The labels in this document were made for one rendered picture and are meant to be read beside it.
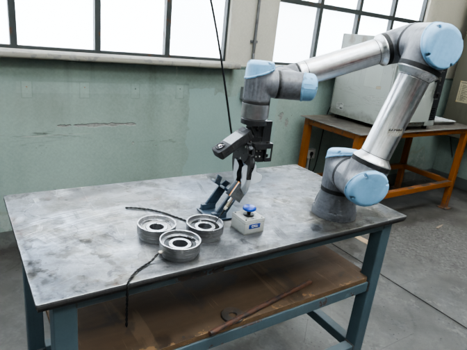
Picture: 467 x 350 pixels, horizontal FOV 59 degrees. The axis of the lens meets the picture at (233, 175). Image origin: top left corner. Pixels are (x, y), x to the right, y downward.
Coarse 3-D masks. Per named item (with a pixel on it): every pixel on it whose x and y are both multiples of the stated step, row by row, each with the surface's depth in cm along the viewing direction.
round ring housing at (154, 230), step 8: (152, 216) 117; (160, 216) 117; (152, 224) 114; (160, 224) 115; (176, 224) 113; (144, 232) 108; (152, 232) 108; (160, 232) 108; (144, 240) 110; (152, 240) 109
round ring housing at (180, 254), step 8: (168, 232) 108; (176, 232) 110; (184, 232) 110; (192, 232) 109; (160, 240) 103; (176, 240) 107; (184, 240) 107; (200, 240) 106; (160, 248) 103; (168, 248) 101; (176, 248) 103; (184, 248) 103; (192, 248) 102; (200, 248) 106; (168, 256) 101; (176, 256) 101; (184, 256) 101; (192, 256) 102
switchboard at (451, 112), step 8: (464, 40) 410; (464, 48) 411; (464, 56) 411; (456, 64) 418; (464, 64) 412; (456, 72) 420; (464, 72) 413; (456, 80) 420; (464, 80) 413; (456, 88) 421; (464, 88) 414; (456, 96) 422; (464, 96) 415; (448, 104) 429; (456, 104) 423; (464, 104) 416; (448, 112) 430; (456, 112) 423; (464, 112) 416; (456, 120) 424; (464, 120) 417; (448, 136) 435; (456, 136) 426
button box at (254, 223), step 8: (232, 216) 124; (240, 216) 121; (248, 216) 121; (256, 216) 122; (232, 224) 124; (240, 224) 120; (248, 224) 119; (256, 224) 121; (240, 232) 121; (248, 232) 120; (256, 232) 122
